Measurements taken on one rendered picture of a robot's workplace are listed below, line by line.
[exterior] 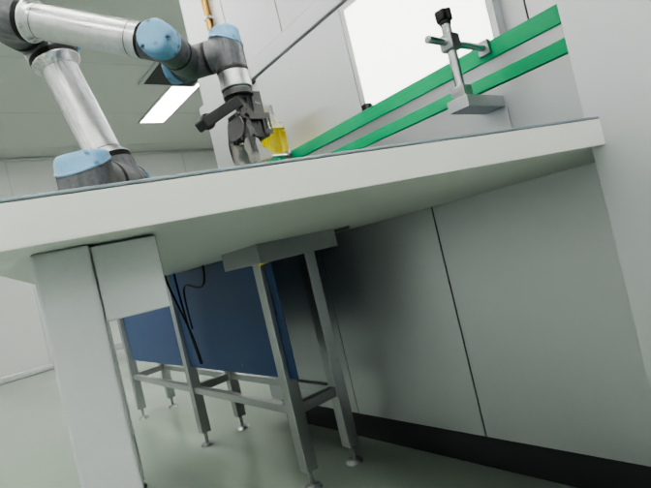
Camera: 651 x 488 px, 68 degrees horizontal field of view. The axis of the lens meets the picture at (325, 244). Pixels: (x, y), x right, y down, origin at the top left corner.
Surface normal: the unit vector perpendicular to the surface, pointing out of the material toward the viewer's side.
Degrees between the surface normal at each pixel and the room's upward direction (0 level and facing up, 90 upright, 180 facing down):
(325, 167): 90
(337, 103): 90
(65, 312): 90
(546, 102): 90
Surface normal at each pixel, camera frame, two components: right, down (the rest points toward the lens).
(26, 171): 0.61, -0.15
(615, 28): -0.76, 0.17
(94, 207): 0.41, -0.11
